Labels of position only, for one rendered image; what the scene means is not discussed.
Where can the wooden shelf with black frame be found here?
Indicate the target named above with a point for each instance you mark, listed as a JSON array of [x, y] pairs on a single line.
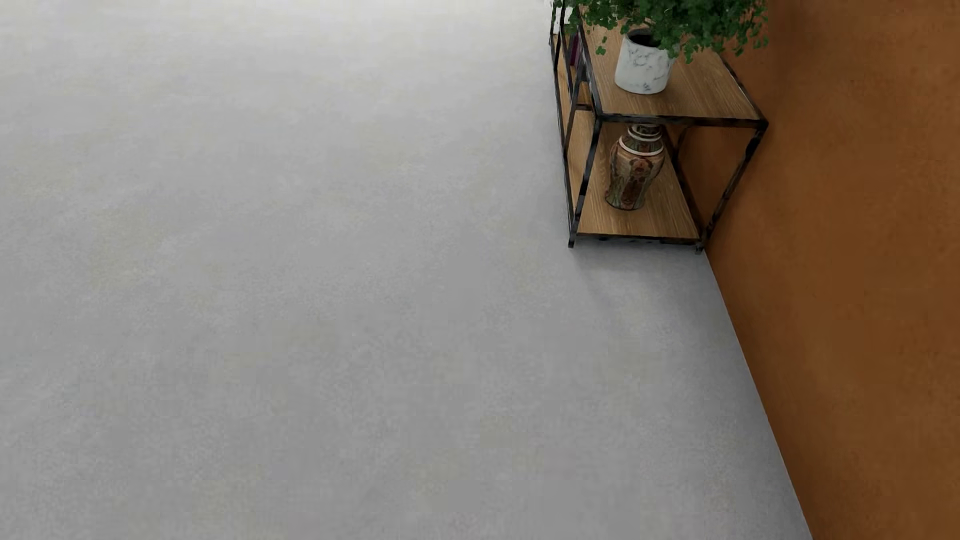
[[705, 90]]

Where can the patterned ceramic vase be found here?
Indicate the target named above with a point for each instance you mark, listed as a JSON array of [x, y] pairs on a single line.
[[634, 169]]

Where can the white marble plant pot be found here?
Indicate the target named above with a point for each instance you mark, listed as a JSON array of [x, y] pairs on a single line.
[[643, 67]]

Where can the green leafy plant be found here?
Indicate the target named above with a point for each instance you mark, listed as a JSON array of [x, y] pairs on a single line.
[[675, 19]]

